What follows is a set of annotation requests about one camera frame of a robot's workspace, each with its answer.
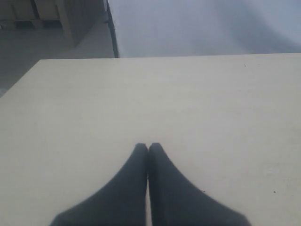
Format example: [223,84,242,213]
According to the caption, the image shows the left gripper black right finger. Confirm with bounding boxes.
[148,143,250,226]

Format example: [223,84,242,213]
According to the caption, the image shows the white backdrop cloth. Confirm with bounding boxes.
[108,0,301,57]

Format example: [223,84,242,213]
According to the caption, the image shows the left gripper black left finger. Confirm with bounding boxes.
[52,143,148,226]

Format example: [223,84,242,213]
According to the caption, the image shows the black backdrop stand pole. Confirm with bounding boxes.
[105,0,119,58]

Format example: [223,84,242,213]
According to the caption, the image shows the beige cabinet in background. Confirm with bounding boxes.
[0,0,105,47]

